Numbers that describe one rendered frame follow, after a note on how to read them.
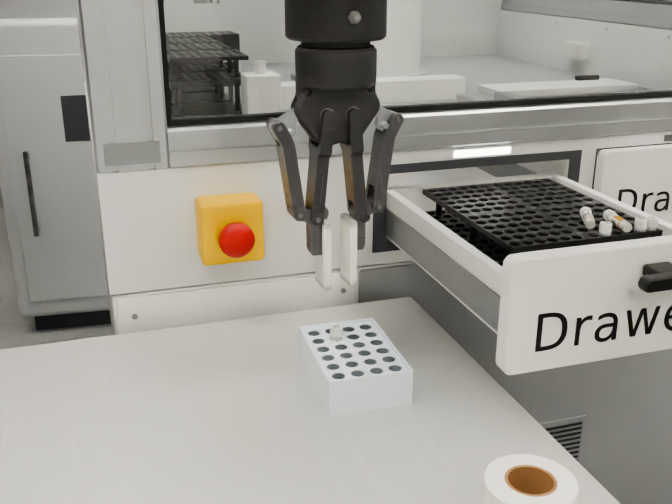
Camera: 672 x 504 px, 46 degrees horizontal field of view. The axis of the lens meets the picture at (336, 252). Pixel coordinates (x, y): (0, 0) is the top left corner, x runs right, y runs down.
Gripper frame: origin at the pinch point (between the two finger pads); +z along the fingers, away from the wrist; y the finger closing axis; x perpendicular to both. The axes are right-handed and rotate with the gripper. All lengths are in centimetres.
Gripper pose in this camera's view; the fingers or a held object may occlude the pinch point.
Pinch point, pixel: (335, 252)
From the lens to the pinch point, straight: 79.6
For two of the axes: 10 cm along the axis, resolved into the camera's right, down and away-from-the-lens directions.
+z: 0.0, 9.4, 3.4
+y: -9.4, 1.2, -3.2
